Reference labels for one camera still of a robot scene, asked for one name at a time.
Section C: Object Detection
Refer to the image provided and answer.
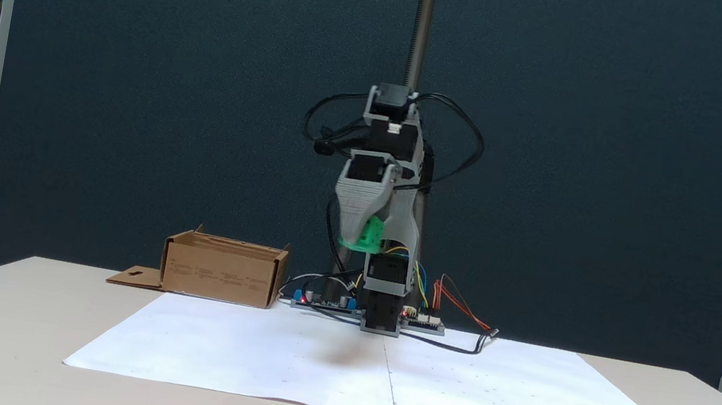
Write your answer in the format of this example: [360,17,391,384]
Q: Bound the dark blue partition panel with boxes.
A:
[0,0,722,404]

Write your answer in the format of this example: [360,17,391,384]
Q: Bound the white paper sheet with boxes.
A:
[61,268,722,405]

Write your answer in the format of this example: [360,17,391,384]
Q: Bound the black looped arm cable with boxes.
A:
[300,83,380,162]
[407,92,493,202]

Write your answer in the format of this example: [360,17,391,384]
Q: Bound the blue power converter board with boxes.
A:
[290,285,362,320]

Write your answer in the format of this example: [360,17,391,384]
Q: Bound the metal camera stand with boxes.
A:
[289,0,469,315]

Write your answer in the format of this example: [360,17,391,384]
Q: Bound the motor driver circuit board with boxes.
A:
[400,305,449,337]

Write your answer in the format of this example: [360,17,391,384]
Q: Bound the grey power cable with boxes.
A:
[279,266,339,303]

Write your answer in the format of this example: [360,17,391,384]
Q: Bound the yellow wire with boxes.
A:
[374,242,439,310]

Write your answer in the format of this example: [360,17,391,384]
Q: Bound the orange wire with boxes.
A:
[429,274,502,333]

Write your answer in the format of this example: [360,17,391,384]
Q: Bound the green dice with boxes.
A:
[337,211,390,257]

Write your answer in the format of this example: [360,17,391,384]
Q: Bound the long black arm cable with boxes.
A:
[317,196,363,276]

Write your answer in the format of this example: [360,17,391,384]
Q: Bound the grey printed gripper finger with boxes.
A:
[327,176,394,250]

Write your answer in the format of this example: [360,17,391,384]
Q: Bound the black cable with connector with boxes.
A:
[396,314,499,359]

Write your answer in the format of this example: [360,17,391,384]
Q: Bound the brown cardboard box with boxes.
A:
[106,211,294,313]

